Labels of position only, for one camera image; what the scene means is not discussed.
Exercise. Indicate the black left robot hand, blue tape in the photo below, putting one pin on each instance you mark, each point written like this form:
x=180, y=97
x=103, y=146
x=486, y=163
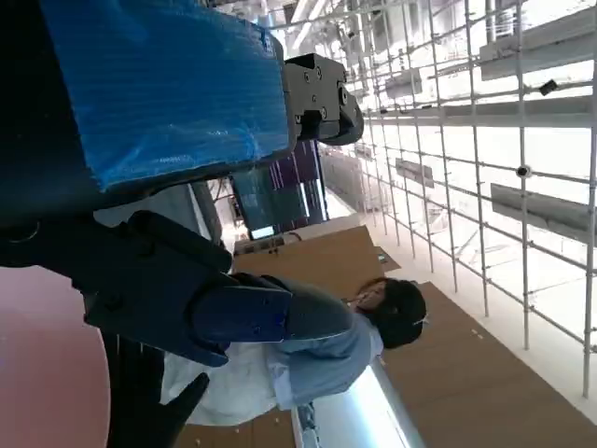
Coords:
x=163, y=93

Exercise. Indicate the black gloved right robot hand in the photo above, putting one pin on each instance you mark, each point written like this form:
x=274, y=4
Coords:
x=135, y=410

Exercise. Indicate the pink bowl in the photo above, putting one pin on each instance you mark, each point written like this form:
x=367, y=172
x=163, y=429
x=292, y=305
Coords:
x=46, y=373

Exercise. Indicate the dark computer monitor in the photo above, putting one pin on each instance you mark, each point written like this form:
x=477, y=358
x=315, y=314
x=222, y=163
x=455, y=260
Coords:
x=284, y=200

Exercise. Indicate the person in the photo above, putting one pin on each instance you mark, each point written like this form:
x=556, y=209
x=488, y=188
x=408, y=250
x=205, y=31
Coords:
x=326, y=364

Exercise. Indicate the white pipe frame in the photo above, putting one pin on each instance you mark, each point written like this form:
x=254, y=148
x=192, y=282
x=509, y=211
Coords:
x=523, y=233

